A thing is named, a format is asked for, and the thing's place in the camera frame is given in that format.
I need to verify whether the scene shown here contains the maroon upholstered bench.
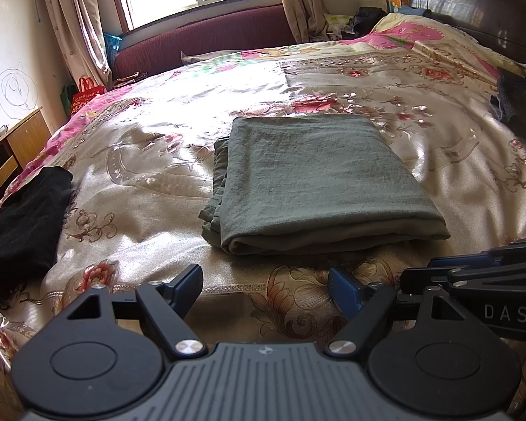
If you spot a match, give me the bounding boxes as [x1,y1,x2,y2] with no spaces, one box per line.
[112,4,297,82]

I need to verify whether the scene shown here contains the wooden cabinet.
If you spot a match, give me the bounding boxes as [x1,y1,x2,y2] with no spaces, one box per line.
[0,105,53,221]

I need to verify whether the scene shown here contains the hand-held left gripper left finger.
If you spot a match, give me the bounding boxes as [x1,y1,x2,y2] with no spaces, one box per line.
[65,264,208,357]

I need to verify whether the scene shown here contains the beige patterned curtain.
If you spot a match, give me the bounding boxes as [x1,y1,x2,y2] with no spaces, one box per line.
[39,0,115,89]
[269,0,330,45]

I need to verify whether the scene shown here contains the black folded cloth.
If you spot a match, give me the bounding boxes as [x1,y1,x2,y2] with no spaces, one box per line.
[0,167,75,287]

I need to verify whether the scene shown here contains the black bag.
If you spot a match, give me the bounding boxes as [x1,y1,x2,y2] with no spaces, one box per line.
[350,6,389,36]

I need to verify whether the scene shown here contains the dark grey cloth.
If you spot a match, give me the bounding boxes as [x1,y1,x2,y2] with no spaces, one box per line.
[490,70,526,142]

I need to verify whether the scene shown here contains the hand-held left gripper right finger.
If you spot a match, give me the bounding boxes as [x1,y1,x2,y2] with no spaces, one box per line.
[325,267,467,357]

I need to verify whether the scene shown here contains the green shopping bag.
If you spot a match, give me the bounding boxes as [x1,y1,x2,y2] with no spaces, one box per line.
[60,85,80,119]

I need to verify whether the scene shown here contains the brown woven bag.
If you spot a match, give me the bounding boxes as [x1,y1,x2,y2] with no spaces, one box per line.
[113,72,149,89]

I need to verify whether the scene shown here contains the beige cushion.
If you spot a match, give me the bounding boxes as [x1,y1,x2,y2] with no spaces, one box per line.
[181,48,243,65]

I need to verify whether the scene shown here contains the red shopping bag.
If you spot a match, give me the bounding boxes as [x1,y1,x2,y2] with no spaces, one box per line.
[71,76,107,118]

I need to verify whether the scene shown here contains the pink floral quilt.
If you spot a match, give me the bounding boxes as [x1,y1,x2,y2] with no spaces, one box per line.
[368,12,526,80]

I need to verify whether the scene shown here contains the white plastic bag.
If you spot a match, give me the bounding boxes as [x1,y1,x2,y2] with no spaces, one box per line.
[324,13,354,41]

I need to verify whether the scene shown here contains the blue plastic bag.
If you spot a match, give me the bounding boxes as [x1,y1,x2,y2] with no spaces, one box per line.
[103,32,123,72]

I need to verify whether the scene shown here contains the floral satin bedspread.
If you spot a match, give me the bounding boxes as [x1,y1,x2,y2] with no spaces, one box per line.
[0,37,526,421]

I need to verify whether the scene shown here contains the green pants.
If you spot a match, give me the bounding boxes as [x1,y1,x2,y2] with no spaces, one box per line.
[198,114,452,256]

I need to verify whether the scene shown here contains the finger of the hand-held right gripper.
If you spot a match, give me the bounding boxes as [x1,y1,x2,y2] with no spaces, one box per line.
[427,234,526,273]
[399,266,526,295]

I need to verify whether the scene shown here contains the dark wooden headboard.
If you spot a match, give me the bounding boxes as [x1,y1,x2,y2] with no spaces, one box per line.
[409,0,526,82]

